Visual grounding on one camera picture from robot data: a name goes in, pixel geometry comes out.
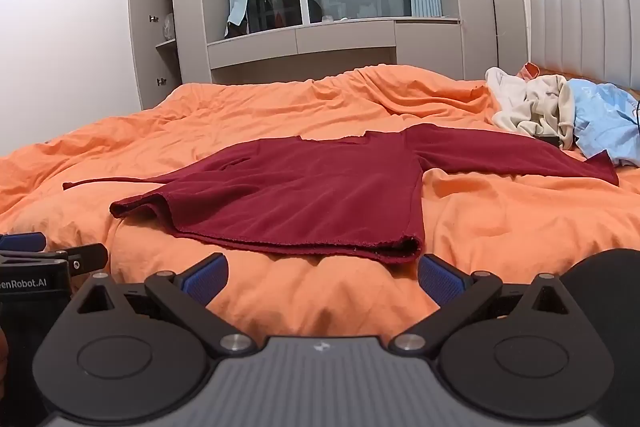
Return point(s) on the dark red shirt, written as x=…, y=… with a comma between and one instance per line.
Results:
x=310, y=197

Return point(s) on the grey window cabinet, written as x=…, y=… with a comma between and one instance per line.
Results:
x=325, y=39

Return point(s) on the white bag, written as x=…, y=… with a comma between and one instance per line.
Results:
x=168, y=26

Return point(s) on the grey open wardrobe door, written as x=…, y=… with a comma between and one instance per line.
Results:
x=142, y=32

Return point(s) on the grey padded wooden headboard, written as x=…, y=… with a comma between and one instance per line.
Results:
x=585, y=27

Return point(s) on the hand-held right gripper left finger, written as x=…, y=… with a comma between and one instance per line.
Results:
x=205, y=279

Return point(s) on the orange blanket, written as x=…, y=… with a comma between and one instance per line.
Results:
x=500, y=232

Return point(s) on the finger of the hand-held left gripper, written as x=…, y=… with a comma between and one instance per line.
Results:
x=22, y=242
x=90, y=258

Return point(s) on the light blue garment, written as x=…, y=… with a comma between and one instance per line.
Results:
x=605, y=122

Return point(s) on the cream garment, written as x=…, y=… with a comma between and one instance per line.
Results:
x=545, y=107

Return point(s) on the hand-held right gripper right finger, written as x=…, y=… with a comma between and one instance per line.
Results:
x=440, y=279

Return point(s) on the dark bag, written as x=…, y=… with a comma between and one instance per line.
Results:
x=237, y=30

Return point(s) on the black flat object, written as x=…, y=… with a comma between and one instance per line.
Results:
x=547, y=140

